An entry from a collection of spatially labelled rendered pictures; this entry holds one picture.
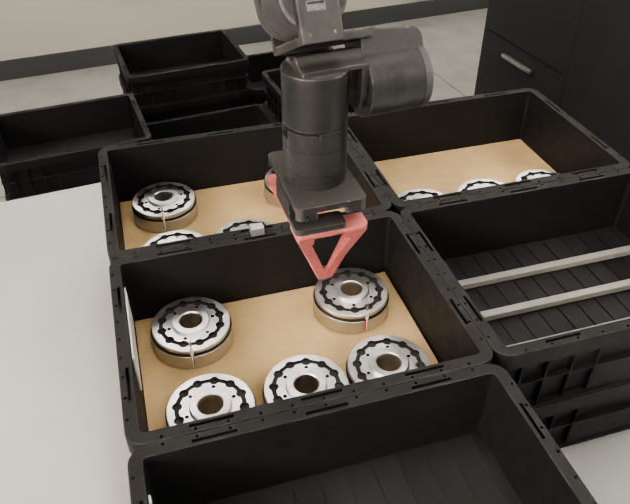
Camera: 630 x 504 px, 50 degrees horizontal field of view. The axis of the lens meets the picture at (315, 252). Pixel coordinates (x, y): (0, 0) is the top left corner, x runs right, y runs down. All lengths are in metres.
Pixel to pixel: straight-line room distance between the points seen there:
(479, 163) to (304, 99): 0.77
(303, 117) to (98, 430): 0.60
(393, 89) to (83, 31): 3.36
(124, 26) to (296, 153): 3.34
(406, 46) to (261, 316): 0.47
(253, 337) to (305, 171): 0.37
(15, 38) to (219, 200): 2.80
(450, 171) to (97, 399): 0.71
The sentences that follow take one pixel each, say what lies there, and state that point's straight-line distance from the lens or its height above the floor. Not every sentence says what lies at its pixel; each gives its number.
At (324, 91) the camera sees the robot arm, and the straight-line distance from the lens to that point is 0.55.
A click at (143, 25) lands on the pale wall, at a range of 3.90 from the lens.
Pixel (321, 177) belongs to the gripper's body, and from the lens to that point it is 0.59.
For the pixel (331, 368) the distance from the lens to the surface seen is 0.83.
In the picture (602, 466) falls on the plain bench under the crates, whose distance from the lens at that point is 1.01.
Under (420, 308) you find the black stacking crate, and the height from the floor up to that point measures 0.86.
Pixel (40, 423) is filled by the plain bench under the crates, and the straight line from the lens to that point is 1.05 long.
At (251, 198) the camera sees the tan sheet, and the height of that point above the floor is 0.83.
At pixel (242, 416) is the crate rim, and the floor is 0.93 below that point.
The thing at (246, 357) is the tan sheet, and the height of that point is 0.83.
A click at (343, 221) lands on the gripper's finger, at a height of 1.13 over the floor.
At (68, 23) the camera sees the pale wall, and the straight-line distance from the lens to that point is 3.85.
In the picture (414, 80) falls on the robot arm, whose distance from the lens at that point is 0.59.
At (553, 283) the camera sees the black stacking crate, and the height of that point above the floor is 0.83.
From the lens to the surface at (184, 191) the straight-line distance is 1.15.
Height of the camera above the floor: 1.48
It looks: 39 degrees down
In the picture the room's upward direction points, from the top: straight up
